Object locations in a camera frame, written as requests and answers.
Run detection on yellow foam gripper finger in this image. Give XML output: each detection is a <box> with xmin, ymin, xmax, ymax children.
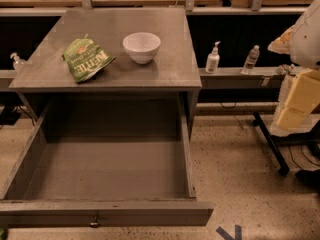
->
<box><xmin>268</xmin><ymin>26</ymin><xmax>293</xmax><ymax>54</ymax></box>
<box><xmin>275</xmin><ymin>69</ymin><xmax>320</xmax><ymax>130</ymax></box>

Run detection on green Kettle chip bag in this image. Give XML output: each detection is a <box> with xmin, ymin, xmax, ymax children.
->
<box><xmin>62</xmin><ymin>34</ymin><xmax>115</xmax><ymax>83</ymax></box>

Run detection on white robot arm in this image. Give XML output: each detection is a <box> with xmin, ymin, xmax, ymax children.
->
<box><xmin>268</xmin><ymin>0</ymin><xmax>320</xmax><ymax>131</ymax></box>

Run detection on open grey top drawer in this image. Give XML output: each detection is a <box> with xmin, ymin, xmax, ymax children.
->
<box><xmin>0</xmin><ymin>94</ymin><xmax>213</xmax><ymax>227</ymax></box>

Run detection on crumpled clear wrapper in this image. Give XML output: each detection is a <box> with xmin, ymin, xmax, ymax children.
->
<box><xmin>278</xmin><ymin>64</ymin><xmax>295</xmax><ymax>75</ymax></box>

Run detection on clear plastic water bottle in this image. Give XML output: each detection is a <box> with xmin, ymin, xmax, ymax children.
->
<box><xmin>241</xmin><ymin>45</ymin><xmax>260</xmax><ymax>74</ymax></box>

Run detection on white pump lotion bottle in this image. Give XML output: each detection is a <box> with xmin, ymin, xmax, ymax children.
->
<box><xmin>205</xmin><ymin>41</ymin><xmax>220</xmax><ymax>73</ymax></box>

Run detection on grey metal cabinet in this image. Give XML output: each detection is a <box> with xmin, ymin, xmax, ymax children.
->
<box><xmin>10</xmin><ymin>8</ymin><xmax>201</xmax><ymax>142</ymax></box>

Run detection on white ceramic bowl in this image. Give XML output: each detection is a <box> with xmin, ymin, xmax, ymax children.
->
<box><xmin>123</xmin><ymin>32</ymin><xmax>161</xmax><ymax>64</ymax></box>

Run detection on clear pump sanitizer bottle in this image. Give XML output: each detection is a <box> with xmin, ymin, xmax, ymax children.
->
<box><xmin>10</xmin><ymin>52</ymin><xmax>26</xmax><ymax>72</ymax></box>

